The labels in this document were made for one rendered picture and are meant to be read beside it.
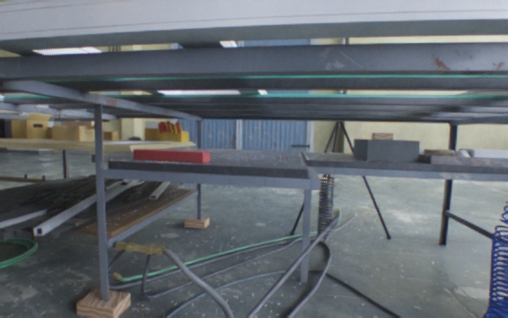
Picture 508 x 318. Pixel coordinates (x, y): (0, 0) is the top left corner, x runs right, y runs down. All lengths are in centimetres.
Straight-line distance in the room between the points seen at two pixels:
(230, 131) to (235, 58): 669
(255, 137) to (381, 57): 658
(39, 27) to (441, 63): 70
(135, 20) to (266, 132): 655
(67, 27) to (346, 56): 49
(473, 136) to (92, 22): 813
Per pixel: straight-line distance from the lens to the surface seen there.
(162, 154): 102
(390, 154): 135
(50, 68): 70
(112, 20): 55
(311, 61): 48
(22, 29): 68
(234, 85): 75
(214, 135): 728
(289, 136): 694
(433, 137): 782
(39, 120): 237
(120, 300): 123
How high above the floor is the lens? 69
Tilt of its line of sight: 5 degrees down
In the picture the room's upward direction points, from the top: 1 degrees clockwise
